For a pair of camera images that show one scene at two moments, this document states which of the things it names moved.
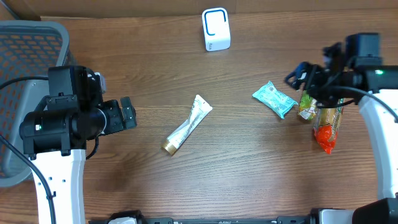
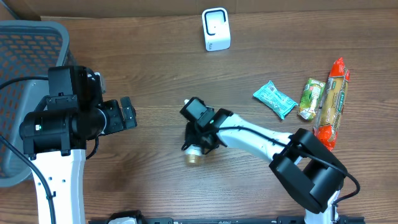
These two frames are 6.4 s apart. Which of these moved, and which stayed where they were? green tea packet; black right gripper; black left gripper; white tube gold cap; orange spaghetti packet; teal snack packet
Moved: black right gripper; white tube gold cap
Stayed: black left gripper; green tea packet; orange spaghetti packet; teal snack packet
